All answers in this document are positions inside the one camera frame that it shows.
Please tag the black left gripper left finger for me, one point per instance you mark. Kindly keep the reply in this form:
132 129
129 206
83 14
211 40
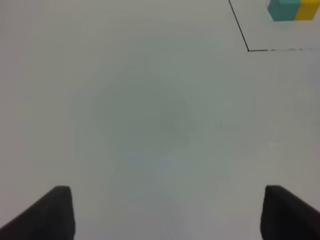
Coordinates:
49 218

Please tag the yellow template cube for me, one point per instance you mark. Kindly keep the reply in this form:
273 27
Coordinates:
307 10

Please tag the teal template cube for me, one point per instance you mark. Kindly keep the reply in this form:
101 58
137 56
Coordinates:
283 10

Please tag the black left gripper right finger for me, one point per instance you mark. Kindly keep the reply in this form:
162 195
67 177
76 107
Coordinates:
286 217

